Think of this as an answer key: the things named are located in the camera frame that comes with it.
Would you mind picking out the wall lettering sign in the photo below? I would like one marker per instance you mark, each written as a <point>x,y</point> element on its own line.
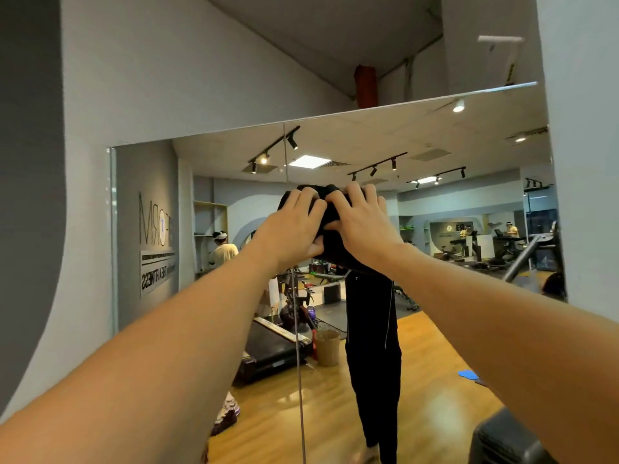
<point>157,258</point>

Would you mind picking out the grey metal handrail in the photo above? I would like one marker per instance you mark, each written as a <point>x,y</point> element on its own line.
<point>521,258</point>

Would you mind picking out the pair of sneakers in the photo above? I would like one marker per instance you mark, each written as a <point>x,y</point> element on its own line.
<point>226,415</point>

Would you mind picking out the person's right hand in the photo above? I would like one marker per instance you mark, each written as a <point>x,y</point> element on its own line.
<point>365,231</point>

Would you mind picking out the red pipe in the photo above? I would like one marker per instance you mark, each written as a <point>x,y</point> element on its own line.
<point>366,86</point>

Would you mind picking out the person's left forearm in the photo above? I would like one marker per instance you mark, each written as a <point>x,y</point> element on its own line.
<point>145,362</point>

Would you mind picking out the person's right forearm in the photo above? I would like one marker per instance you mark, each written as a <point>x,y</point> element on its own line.
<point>507,343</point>

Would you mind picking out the person's black clothing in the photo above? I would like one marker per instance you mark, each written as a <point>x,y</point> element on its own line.
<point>372,343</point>

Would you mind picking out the round ceiling spotlight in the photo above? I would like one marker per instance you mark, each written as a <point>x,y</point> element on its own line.
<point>458,106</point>

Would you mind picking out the white hanging ceiling sign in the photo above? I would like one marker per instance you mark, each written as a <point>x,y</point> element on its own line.
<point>500,55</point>

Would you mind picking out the person's right little finger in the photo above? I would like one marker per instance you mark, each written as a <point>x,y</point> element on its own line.
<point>382,206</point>

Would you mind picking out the person's left thumb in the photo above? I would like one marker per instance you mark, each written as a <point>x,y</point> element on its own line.
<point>317,247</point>

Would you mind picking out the person's right thumb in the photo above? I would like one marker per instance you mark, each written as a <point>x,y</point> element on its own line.
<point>334,227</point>

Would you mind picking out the black treadmill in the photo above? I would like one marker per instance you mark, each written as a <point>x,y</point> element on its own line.
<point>271,350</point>

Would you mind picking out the black padded seat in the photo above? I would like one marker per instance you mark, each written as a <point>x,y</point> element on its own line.
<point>507,442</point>

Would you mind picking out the large wall mirror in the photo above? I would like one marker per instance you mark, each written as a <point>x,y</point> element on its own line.
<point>435,294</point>

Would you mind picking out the person's left middle finger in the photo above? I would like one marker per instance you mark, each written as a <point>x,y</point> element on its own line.
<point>307,200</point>

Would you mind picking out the black exercise bike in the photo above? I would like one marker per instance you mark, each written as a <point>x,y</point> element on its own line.
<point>295,309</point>

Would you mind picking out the person's left hand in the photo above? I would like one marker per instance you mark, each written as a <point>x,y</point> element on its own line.
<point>285,234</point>

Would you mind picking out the square ceiling light panel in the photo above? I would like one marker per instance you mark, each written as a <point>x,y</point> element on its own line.
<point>309,162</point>

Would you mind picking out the wooden wall shelf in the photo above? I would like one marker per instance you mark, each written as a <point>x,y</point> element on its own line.
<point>210,219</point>

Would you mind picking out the black cleaning cloth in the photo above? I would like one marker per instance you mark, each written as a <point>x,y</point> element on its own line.
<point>333,251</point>

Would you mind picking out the black box stool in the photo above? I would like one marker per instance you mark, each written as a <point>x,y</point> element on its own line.
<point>332,293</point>

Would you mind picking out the black track light rail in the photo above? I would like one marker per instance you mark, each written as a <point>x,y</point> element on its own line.
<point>437,174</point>
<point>377,165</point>
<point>273,145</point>

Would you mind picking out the blue floor pad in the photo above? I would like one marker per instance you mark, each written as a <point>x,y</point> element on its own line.
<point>468,374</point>

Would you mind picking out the person's right middle finger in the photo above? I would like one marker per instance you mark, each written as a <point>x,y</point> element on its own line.
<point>355,197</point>

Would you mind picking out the woven wicker basket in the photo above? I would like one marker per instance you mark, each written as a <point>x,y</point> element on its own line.
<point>328,347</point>

